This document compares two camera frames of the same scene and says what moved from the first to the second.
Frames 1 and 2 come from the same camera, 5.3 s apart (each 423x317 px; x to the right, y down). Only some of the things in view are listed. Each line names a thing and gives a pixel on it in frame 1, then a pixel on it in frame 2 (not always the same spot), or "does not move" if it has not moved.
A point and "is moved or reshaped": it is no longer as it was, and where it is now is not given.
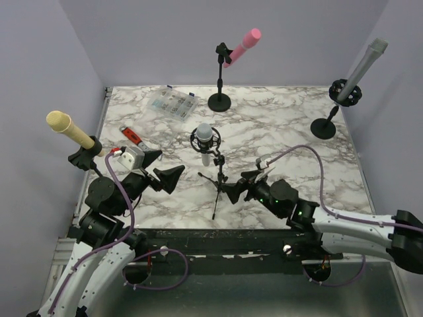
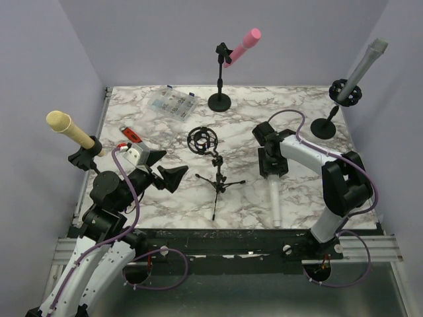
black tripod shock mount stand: (211, 147) does not move
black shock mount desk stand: (325, 129) does not move
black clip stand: (84, 159) does not move
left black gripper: (169, 178) does not move
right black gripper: (254, 177) -> (282, 168)
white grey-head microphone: (204, 133) is moved or reshaped
